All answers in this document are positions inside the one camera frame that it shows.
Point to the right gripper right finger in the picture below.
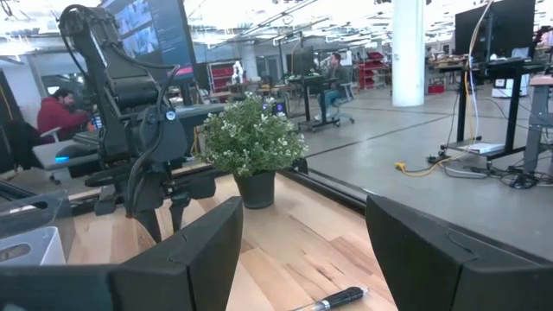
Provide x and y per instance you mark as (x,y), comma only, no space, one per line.
(432,268)

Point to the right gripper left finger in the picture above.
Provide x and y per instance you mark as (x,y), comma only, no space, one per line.
(181,276)

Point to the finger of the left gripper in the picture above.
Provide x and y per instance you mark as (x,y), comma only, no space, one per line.
(178,216)
(150,226)

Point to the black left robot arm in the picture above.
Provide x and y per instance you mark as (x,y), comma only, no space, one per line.
(112,86)

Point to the white office chair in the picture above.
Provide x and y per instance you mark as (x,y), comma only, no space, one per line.
(56,153)

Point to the potted green plant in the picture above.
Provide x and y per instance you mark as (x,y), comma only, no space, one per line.
(252,138)

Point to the clear plastic bin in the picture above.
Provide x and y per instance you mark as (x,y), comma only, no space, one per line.
(39,248)

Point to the person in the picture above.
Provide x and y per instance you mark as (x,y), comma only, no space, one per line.
(58,116)
(333,82)

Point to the smoky grey plastic bin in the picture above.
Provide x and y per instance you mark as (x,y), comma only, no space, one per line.
(30,211)

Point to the red storage shelf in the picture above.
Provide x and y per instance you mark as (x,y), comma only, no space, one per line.
(221,78)
(373,69)

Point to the white robot figure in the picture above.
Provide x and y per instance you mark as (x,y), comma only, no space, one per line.
(237,71)

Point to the black rolling desk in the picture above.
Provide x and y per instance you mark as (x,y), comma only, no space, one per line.
(309,99)

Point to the black standing desk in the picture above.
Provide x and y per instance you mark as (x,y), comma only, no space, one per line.
(514,86)

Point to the white pillar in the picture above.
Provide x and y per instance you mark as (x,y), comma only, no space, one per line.
(408,52)

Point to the black monitor on stand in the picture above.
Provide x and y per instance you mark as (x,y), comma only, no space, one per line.
(497,28)

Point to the large wall display screen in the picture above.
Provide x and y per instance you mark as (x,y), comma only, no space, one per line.
(160,34)

